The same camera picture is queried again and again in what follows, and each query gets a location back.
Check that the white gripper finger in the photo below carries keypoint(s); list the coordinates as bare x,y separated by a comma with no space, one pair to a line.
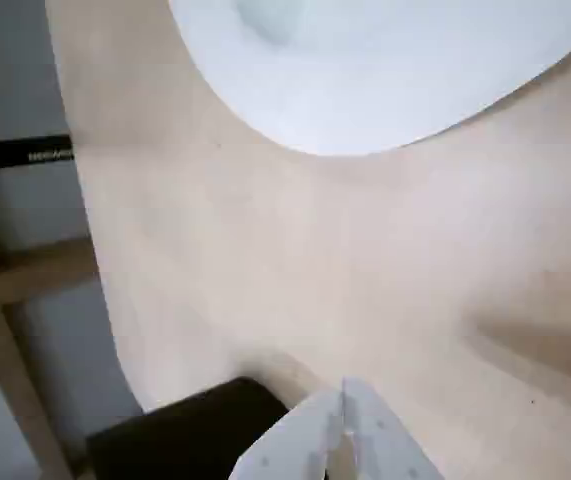
290,440
385,450

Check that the white round plate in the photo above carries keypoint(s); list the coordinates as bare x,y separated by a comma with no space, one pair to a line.
365,75

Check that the black bar with white lettering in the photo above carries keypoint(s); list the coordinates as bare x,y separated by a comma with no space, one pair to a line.
5,156

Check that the wooden frame partition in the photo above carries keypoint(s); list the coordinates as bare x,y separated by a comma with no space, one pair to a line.
40,272

